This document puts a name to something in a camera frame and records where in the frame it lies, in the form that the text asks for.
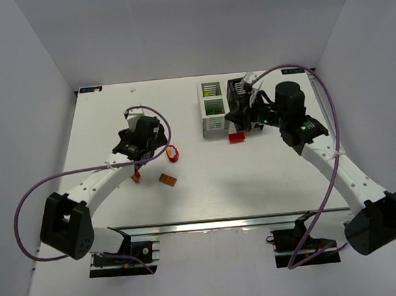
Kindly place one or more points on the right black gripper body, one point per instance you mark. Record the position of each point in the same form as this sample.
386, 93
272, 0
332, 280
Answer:
245, 113

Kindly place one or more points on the red flower lego piece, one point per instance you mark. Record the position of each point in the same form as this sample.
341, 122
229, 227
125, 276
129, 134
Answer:
172, 153

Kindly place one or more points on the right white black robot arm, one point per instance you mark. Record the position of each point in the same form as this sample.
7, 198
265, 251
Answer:
373, 224

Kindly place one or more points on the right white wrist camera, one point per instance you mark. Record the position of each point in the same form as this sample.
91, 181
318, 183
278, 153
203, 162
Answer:
247, 83

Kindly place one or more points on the white slotted container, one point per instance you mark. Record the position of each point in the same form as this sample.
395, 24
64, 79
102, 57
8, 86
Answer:
213, 107

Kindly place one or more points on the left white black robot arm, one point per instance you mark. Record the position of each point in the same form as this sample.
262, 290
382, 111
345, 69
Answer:
67, 221

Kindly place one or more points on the black slotted container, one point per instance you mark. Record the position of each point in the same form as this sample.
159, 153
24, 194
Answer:
235, 93

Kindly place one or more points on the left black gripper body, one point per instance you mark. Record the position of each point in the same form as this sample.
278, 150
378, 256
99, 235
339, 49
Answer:
138, 160

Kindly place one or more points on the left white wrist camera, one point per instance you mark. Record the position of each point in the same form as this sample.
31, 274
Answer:
132, 115

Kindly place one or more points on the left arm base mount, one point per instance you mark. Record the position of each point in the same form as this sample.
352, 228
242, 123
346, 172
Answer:
141, 260

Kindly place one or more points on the orange flat lego brick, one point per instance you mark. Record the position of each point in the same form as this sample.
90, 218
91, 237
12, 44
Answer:
167, 180

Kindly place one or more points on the red lego brick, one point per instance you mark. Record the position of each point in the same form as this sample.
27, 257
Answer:
236, 138

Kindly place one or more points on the small red lego piece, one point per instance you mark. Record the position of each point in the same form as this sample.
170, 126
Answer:
136, 177

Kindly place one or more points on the right blue table label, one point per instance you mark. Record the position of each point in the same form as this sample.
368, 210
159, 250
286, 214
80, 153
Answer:
291, 71

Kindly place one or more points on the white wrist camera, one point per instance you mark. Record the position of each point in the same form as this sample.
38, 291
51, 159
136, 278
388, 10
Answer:
132, 115
247, 83

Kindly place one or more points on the aluminium table rail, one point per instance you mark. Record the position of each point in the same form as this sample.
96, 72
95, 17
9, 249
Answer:
216, 224

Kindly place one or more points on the blue table label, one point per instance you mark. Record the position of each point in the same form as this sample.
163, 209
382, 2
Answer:
91, 89
291, 71

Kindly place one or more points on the left blue table label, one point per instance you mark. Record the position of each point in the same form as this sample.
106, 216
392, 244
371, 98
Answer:
91, 89

